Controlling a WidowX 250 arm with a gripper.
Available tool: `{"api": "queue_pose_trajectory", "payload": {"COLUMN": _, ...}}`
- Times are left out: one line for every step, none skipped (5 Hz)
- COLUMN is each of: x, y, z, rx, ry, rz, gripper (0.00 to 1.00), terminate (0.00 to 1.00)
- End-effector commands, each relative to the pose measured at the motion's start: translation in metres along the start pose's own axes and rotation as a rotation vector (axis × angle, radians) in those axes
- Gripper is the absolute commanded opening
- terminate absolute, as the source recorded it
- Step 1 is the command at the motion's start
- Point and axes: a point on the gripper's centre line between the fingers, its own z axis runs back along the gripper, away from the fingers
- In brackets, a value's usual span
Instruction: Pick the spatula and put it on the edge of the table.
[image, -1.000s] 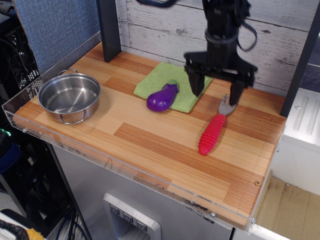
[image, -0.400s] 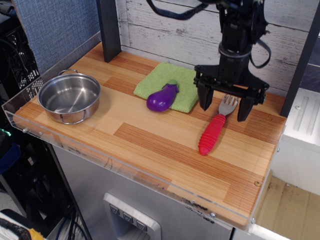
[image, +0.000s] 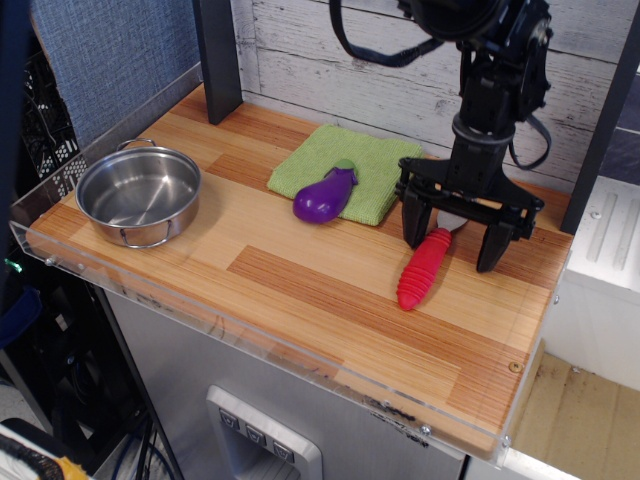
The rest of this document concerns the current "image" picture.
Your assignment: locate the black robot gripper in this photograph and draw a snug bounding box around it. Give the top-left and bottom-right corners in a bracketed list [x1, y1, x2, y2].
[396, 129, 544, 273]

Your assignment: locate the red handled metal fork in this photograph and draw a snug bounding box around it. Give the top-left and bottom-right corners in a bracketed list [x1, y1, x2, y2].
[396, 211, 467, 311]

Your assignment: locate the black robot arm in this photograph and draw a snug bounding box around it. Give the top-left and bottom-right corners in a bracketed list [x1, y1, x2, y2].
[396, 1, 552, 273]

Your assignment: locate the green folded cloth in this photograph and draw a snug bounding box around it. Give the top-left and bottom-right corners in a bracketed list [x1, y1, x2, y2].
[267, 125, 423, 226]

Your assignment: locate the purple toy eggplant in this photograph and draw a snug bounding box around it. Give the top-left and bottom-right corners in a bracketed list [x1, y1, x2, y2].
[292, 159, 358, 224]

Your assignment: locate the white toy sink counter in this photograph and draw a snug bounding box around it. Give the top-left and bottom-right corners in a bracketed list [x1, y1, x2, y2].
[541, 177, 639, 390]

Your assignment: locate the stainless steel pot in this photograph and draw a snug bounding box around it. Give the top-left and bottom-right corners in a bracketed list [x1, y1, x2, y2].
[75, 139, 202, 249]

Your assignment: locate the black plastic crate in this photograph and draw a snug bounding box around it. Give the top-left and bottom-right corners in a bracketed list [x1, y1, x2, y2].
[20, 51, 79, 179]

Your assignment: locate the clear acrylic table guard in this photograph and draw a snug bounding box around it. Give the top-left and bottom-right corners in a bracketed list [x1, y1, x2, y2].
[13, 90, 570, 469]

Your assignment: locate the yellow object bottom left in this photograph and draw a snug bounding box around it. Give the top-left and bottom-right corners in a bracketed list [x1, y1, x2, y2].
[54, 457, 92, 480]

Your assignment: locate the dark grey right post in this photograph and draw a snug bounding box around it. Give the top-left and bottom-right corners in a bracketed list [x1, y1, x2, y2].
[560, 7, 639, 234]

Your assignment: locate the dark grey post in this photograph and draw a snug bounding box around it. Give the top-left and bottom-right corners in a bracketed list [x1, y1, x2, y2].
[560, 7, 639, 234]
[192, 0, 243, 125]

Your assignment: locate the dark grey left post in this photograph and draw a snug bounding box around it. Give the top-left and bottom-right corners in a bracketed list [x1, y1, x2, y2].
[192, 0, 243, 125]

